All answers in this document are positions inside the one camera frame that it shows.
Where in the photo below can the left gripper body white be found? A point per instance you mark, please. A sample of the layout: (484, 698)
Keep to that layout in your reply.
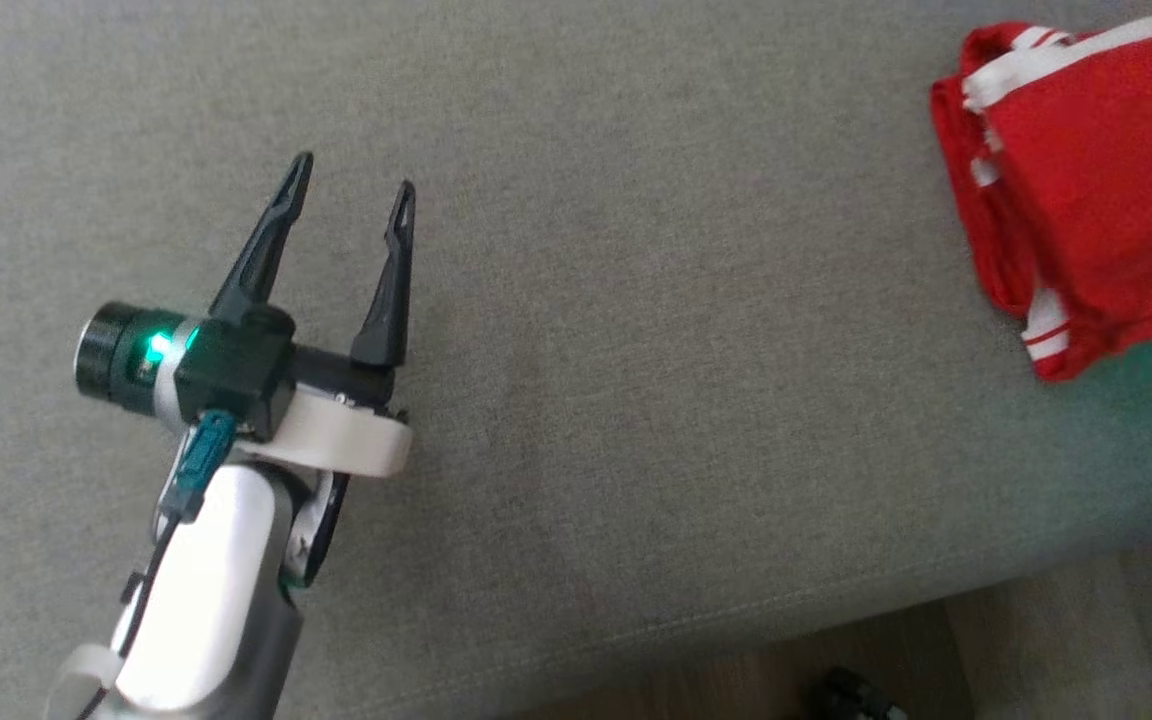
(346, 435)

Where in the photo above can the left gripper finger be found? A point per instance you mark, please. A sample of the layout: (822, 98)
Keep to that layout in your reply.
(261, 260)
(391, 300)

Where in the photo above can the red shorts with white trim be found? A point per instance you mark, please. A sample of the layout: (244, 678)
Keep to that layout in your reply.
(1116, 180)

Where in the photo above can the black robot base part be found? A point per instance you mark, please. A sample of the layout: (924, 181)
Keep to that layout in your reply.
(846, 700)

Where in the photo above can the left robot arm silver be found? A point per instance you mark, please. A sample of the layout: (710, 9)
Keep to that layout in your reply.
(206, 580)

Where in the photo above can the grey sofa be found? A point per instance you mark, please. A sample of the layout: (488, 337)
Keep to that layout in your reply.
(636, 350)

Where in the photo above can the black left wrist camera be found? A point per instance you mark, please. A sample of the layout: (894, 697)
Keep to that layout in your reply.
(236, 375)

